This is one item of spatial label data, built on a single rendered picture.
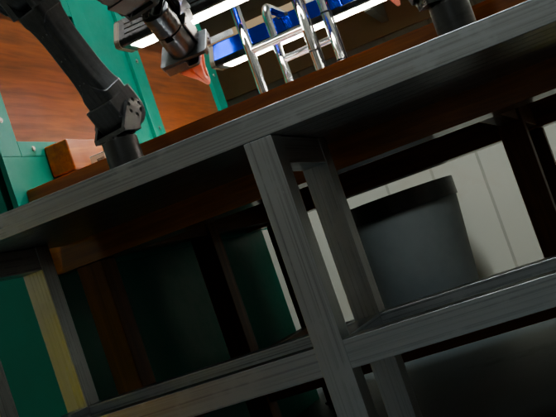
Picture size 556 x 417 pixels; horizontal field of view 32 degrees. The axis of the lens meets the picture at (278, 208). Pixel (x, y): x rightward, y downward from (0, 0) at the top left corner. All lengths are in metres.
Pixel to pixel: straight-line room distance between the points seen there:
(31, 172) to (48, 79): 0.32
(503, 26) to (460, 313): 0.39
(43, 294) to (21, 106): 0.52
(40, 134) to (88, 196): 0.73
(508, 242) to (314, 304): 2.79
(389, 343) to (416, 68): 0.38
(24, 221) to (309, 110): 0.49
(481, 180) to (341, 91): 2.79
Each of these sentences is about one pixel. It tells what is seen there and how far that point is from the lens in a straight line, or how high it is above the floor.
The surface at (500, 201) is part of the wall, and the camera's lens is 4.14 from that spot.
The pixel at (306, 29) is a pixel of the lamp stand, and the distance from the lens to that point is 2.34.
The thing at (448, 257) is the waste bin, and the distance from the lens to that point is 3.68.
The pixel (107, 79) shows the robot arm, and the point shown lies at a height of 0.84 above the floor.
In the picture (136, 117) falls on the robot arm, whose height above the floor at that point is 0.77.
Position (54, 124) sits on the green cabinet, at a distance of 2.30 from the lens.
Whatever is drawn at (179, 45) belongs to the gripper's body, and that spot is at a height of 0.91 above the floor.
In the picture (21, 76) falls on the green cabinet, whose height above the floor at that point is 1.03.
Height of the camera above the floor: 0.45
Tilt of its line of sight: 3 degrees up
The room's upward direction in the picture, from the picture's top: 19 degrees counter-clockwise
